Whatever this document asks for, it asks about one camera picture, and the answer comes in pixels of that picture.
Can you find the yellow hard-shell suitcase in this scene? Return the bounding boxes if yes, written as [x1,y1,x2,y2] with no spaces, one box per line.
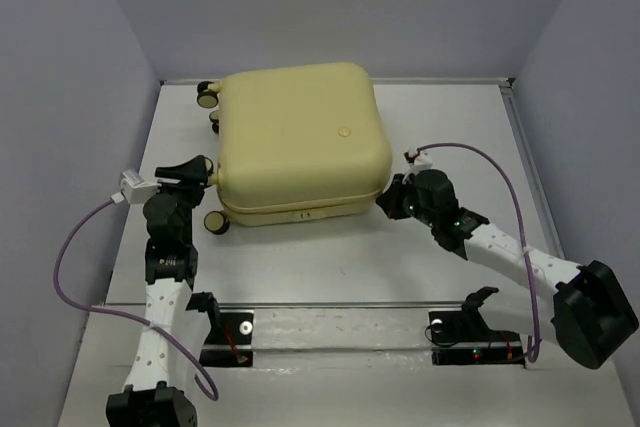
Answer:
[196,62,392,235]

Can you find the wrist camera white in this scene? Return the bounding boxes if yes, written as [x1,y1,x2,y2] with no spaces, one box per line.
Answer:
[110,169,160,205]
[402,147,433,185]

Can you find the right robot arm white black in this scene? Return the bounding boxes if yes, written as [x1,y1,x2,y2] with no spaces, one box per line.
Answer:
[376,169,639,370]

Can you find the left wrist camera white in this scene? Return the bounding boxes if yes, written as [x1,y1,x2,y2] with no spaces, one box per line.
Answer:
[110,169,160,205]

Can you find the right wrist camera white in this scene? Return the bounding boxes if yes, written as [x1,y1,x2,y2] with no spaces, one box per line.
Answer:
[402,147,433,185]

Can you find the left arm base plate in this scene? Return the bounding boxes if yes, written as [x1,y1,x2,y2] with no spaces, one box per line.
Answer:
[200,309,254,369]

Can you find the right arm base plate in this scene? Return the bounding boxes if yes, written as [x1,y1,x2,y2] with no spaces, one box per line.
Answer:
[424,310,526,367]

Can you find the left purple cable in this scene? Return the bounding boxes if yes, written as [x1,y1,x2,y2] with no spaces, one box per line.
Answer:
[52,196,220,401]

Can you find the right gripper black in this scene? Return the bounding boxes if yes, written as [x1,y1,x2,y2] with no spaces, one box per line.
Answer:
[371,173,437,229]

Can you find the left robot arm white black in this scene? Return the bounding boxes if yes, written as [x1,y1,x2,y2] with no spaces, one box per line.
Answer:
[106,155,221,426]

